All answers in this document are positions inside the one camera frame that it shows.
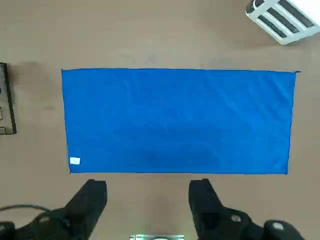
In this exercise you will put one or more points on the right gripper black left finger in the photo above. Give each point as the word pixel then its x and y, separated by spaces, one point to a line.
pixel 82 210

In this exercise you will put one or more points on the white slotted switch box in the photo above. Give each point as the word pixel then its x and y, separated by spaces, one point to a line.
pixel 280 17

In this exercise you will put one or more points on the blue towel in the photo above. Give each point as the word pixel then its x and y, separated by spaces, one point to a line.
pixel 175 120

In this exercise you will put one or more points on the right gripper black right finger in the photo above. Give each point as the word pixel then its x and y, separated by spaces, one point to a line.
pixel 207 212

